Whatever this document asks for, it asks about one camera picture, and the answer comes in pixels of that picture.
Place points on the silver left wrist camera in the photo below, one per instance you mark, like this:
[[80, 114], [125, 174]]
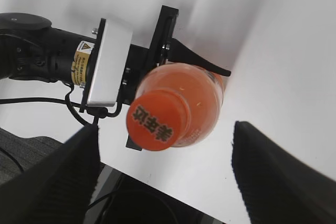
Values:
[[107, 63]]

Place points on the orange bottle cap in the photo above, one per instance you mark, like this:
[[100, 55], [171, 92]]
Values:
[[158, 119]]

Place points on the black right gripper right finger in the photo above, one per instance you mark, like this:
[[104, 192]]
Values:
[[275, 186]]

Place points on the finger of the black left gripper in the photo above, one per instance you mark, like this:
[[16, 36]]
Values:
[[178, 52]]

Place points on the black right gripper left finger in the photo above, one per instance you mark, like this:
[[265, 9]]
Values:
[[59, 188]]

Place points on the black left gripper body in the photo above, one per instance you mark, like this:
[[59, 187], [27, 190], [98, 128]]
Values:
[[141, 60]]

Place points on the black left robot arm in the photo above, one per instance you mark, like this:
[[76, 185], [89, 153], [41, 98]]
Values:
[[32, 49]]

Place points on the orange Mirinda soda bottle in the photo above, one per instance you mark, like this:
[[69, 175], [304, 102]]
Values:
[[202, 90]]

